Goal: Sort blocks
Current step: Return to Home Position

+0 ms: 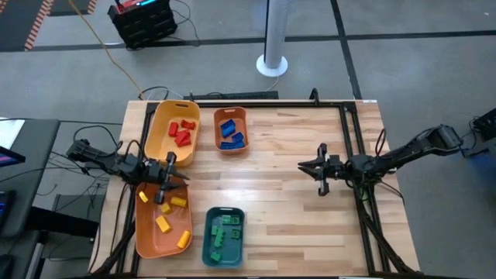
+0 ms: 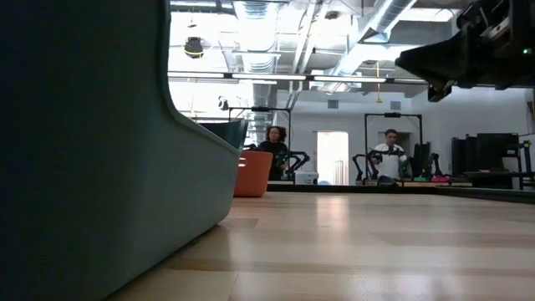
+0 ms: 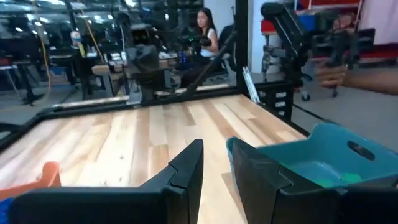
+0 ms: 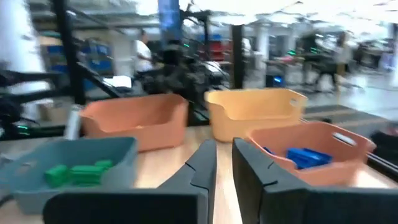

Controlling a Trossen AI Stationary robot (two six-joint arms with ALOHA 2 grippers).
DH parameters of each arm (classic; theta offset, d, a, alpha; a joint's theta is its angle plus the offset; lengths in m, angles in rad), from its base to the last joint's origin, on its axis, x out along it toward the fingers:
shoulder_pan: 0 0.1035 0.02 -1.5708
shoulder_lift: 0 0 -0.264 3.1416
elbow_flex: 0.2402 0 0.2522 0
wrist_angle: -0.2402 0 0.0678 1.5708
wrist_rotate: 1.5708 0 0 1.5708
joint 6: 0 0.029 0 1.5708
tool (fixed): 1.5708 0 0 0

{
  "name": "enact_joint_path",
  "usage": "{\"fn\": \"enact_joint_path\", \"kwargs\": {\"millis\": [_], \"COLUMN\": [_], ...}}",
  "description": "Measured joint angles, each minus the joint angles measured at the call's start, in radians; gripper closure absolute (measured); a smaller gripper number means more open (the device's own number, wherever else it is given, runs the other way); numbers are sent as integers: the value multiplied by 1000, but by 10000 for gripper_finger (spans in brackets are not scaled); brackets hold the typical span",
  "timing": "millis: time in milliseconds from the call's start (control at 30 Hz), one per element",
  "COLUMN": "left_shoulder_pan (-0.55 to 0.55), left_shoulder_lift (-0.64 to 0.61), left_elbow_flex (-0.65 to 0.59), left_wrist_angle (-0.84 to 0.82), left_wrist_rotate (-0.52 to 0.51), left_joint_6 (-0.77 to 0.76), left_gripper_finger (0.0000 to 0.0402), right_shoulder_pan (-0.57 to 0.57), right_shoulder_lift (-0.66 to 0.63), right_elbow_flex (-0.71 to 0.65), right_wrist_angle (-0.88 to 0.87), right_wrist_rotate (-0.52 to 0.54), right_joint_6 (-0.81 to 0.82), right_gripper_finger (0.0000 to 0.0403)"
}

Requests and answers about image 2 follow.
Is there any black hanging camera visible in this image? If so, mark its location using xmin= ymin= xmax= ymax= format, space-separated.
xmin=183 ymin=36 xmax=205 ymax=59

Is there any teal plastic bin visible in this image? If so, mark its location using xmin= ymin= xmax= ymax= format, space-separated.
xmin=0 ymin=0 xmax=247 ymax=301

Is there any black background cabinet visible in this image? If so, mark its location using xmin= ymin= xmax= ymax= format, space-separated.
xmin=451 ymin=132 xmax=522 ymax=176

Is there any black gantry frame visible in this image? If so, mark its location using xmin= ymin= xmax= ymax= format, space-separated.
xmin=227 ymin=106 xmax=293 ymax=181
xmin=364 ymin=111 xmax=423 ymax=168

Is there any silver ceiling duct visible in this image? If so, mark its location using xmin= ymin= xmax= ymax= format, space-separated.
xmin=334 ymin=0 xmax=419 ymax=76

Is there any black overhead crossbar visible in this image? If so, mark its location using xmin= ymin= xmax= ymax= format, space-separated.
xmin=166 ymin=70 xmax=431 ymax=87

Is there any small orange plastic bin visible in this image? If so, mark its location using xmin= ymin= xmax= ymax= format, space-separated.
xmin=233 ymin=150 xmax=274 ymax=198

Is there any black metal table frame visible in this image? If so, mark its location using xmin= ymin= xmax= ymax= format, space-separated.
xmin=267 ymin=182 xmax=535 ymax=205

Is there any yellow hanging cord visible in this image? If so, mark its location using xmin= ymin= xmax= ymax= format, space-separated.
xmin=374 ymin=60 xmax=384 ymax=105

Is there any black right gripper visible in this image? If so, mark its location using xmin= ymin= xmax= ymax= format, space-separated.
xmin=395 ymin=0 xmax=513 ymax=104

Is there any person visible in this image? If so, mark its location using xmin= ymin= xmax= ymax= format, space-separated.
xmin=371 ymin=128 xmax=413 ymax=181
xmin=257 ymin=125 xmax=289 ymax=181

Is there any white box device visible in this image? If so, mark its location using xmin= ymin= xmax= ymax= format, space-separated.
xmin=294 ymin=171 xmax=320 ymax=186

